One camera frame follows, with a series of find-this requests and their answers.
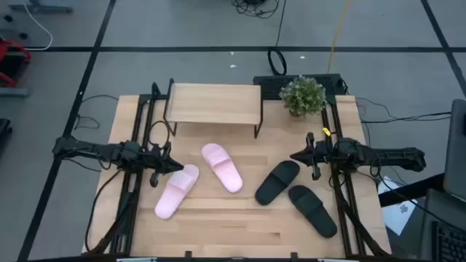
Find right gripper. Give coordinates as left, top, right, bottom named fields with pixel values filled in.
left=290, top=131, right=332, bottom=182

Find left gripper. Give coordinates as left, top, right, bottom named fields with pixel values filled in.
left=144, top=141, right=185, bottom=188

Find pink slide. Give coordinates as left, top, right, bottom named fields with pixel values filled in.
left=201, top=143, right=244, bottom=194
left=154, top=163, right=200, bottom=220

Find black slide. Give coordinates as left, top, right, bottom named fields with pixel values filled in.
left=254, top=159, right=301, bottom=207
left=288, top=184, right=339, bottom=239

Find green potted plant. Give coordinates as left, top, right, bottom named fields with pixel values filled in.
left=279, top=74, right=328, bottom=118

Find black perforated computer case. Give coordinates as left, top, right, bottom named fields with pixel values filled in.
left=253, top=73, right=346, bottom=100

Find white paper sheet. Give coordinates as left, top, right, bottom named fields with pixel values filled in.
left=376, top=175, right=419, bottom=237

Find black beam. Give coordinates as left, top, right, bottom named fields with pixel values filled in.
left=378, top=173, right=446, bottom=207

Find grey desk surface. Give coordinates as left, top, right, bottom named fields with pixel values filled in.
left=417, top=188, right=466, bottom=262

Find grey monitor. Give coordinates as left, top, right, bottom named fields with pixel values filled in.
left=442, top=98, right=466, bottom=203

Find black keyboard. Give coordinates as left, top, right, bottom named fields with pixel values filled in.
left=431, top=220, right=466, bottom=262

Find red chair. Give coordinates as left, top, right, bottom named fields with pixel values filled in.
left=0, top=38, right=33, bottom=88

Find grey desk foot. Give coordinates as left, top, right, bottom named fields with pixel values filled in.
left=7, top=0, right=74, bottom=15

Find black camera cable loop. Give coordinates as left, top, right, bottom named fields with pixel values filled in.
left=146, top=119, right=173, bottom=151

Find black aluminium frame rails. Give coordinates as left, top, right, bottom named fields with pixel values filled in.
left=87, top=82, right=163, bottom=255
left=322, top=93, right=391, bottom=258

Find wooden shelf with black frame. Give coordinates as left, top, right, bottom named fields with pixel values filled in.
left=162, top=78, right=264, bottom=139

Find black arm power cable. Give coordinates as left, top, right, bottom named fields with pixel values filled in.
left=369, top=154, right=466, bottom=234
left=84, top=167, right=127, bottom=255

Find thin black floor cable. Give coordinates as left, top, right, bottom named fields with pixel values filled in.
left=74, top=93, right=120, bottom=131

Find black coiled cable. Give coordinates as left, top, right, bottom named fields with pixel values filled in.
left=266, top=47, right=288, bottom=76

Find yellow hanging cable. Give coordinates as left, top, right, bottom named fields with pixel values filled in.
left=326, top=0, right=353, bottom=75

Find black floor cables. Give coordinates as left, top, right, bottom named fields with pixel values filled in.
left=355, top=96, right=452, bottom=124

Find thin black hanging cable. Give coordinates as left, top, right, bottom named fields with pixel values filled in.
left=275, top=0, right=288, bottom=49

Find black cable tangle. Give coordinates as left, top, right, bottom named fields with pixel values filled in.
left=230, top=0, right=281, bottom=20

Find white floor cable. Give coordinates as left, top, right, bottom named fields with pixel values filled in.
left=21, top=0, right=54, bottom=52

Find grey base plate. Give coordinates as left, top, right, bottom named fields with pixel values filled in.
left=0, top=87, right=29, bottom=98

